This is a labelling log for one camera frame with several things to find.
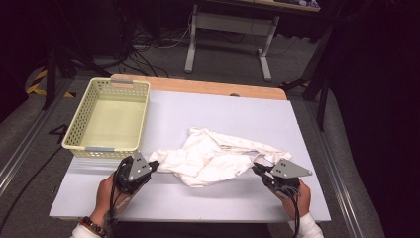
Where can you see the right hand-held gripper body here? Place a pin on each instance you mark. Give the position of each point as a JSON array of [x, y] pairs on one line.
[[287, 170]]

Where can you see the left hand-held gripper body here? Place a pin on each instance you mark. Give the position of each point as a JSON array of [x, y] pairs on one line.
[[138, 167]]

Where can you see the pale yellow plastic basket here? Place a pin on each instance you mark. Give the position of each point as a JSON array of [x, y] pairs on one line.
[[110, 125]]

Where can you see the white baby romper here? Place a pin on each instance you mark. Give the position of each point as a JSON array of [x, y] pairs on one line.
[[204, 155]]

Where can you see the person's right hand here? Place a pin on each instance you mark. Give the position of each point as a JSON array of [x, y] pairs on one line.
[[302, 203]]

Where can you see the person's left hand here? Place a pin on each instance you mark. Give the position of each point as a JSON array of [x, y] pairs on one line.
[[107, 201]]

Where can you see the black metal stand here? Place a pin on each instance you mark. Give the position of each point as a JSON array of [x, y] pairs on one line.
[[50, 82], [322, 109]]

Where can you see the white table board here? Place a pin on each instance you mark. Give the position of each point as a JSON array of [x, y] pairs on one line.
[[214, 109]]

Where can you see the person's dark clothing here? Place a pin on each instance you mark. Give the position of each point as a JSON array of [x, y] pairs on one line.
[[198, 231]]

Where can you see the wooden table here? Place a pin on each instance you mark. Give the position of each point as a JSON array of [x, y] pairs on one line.
[[198, 86]]

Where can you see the yellow black hazard tape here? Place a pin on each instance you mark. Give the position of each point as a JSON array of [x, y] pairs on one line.
[[34, 88]]

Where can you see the grey-legged desk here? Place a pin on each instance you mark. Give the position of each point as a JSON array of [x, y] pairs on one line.
[[228, 23]]

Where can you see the aluminium floor rail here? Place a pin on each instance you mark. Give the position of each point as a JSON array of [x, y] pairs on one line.
[[20, 152], [336, 178]]

